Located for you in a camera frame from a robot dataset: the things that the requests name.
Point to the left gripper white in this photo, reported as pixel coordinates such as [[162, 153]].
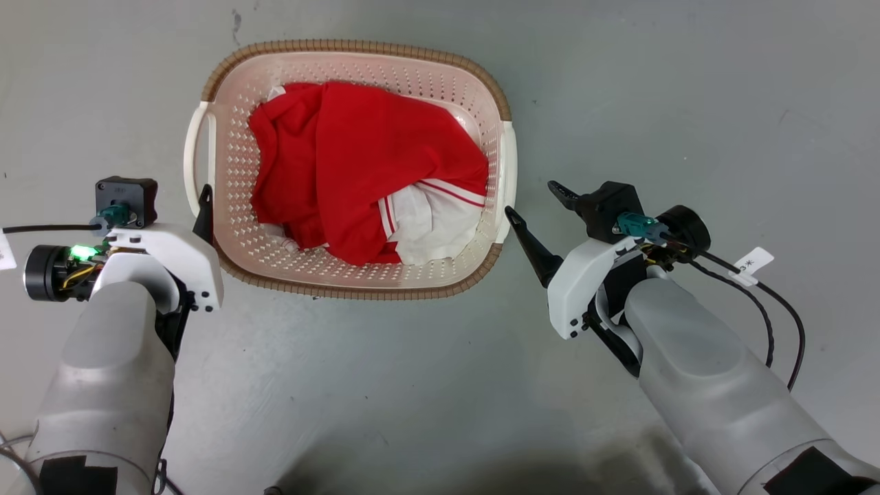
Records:
[[185, 265]]

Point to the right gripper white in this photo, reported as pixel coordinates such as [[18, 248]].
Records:
[[581, 289]]

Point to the cream perforated laundry basket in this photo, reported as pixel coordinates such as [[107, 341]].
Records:
[[234, 172]]

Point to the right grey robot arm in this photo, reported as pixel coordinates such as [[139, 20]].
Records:
[[715, 385]]

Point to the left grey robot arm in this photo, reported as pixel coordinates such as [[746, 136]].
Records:
[[110, 385]]

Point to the white garment with red stripes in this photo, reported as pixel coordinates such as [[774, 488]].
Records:
[[433, 223]]

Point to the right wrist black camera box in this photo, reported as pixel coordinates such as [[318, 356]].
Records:
[[608, 206]]

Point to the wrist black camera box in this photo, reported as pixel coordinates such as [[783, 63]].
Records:
[[130, 192], [608, 206]]

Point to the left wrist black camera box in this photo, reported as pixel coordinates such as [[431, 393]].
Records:
[[130, 192]]

